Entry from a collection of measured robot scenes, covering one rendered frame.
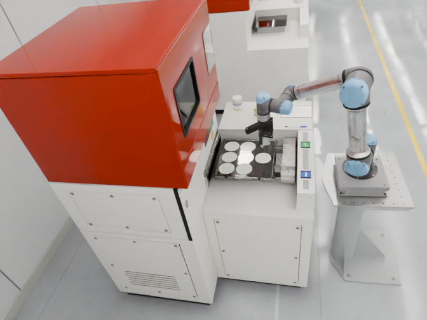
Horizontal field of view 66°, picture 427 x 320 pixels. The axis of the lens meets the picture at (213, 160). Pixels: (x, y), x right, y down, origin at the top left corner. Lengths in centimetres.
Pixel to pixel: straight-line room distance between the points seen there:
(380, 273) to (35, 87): 240
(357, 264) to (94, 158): 198
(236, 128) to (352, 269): 132
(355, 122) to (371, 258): 135
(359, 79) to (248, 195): 89
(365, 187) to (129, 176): 124
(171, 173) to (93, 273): 167
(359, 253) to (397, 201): 80
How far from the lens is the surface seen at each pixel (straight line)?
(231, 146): 221
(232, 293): 257
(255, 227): 196
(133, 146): 142
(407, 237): 298
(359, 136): 172
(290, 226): 193
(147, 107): 127
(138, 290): 257
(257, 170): 201
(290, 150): 218
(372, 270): 272
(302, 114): 235
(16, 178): 285
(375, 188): 199
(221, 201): 197
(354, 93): 157
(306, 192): 181
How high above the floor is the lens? 229
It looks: 41 degrees down
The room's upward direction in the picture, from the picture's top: 10 degrees counter-clockwise
